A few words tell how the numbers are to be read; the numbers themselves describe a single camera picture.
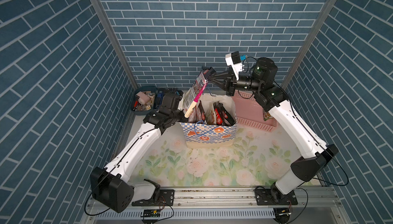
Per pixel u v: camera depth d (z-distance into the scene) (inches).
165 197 28.7
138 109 41.4
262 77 19.4
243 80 20.9
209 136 30.2
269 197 26.8
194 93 24.8
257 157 34.1
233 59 19.0
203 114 31.3
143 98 41.4
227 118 30.6
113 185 14.7
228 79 20.8
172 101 22.4
